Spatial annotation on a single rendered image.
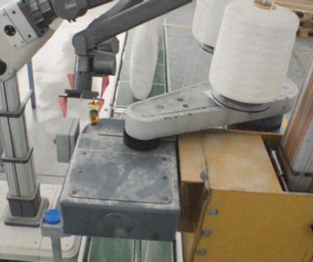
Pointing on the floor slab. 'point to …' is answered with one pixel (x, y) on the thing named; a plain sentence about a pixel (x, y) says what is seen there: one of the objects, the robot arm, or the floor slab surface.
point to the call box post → (56, 249)
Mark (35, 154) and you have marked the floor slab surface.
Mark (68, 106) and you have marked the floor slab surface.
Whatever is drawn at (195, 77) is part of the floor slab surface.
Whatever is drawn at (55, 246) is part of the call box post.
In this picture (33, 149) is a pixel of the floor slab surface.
